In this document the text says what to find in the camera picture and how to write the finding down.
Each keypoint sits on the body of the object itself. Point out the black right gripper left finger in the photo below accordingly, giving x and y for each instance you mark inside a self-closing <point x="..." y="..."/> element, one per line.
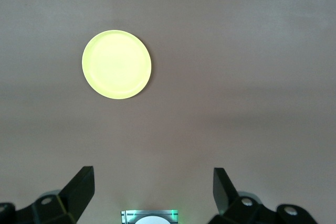
<point x="71" y="200"/>

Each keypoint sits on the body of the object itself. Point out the yellow round plate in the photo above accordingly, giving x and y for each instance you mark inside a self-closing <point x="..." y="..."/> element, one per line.
<point x="116" y="65"/>

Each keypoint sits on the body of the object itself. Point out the brown table cover sheet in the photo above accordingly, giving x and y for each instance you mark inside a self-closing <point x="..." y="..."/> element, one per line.
<point x="236" y="77"/>

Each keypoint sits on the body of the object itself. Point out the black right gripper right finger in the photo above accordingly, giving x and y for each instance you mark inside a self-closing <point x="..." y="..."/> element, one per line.
<point x="231" y="203"/>

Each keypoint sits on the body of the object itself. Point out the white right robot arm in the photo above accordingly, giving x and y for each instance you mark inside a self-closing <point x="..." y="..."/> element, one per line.
<point x="152" y="221"/>

